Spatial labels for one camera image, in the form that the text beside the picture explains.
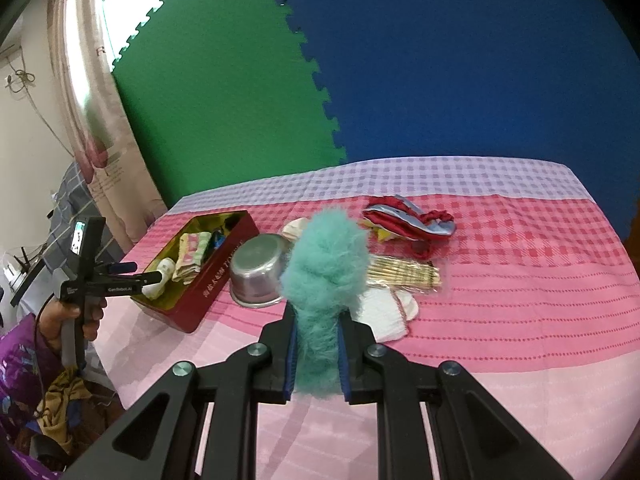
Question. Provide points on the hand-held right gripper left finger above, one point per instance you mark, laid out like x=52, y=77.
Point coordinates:
x=288, y=370

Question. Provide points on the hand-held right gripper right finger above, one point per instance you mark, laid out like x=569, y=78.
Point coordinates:
x=344, y=360

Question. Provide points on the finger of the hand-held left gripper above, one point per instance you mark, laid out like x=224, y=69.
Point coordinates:
x=147, y=279
x=122, y=267

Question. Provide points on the white sock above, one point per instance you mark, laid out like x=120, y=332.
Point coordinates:
x=164, y=266

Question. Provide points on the red tin box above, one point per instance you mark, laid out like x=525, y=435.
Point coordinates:
x=215, y=287

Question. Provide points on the teal fluffy plush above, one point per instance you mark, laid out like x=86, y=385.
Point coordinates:
x=325, y=270

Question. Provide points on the yellow striped sock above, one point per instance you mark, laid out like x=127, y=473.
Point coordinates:
x=382, y=234

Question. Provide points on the red and silver cloth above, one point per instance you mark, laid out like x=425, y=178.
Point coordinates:
x=400, y=220

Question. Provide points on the person's left hand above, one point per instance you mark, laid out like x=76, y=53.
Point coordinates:
x=50, y=322

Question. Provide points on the striped pastel socks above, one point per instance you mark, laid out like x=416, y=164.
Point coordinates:
x=192, y=255

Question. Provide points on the white cloth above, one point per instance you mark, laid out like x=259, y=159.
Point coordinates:
x=380, y=315

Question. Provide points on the dark blue sock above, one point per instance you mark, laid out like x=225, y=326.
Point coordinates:
x=218, y=239

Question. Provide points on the grey checked cloth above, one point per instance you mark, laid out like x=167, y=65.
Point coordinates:
x=75, y=195

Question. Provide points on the metal pot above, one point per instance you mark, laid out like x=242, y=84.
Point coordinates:
x=255, y=265

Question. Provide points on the yellow brown cloth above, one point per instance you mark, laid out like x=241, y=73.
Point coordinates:
x=60, y=400

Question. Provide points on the cream cloth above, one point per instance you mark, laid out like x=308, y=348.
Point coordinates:
x=295, y=230

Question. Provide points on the pink checked blanket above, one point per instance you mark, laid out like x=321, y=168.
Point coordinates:
x=500, y=310

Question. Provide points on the patterned curtain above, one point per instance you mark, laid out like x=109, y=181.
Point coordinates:
x=90, y=85

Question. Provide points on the green foam mat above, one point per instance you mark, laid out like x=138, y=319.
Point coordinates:
x=215, y=85

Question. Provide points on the blue foam mat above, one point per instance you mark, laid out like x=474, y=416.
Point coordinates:
x=450, y=60

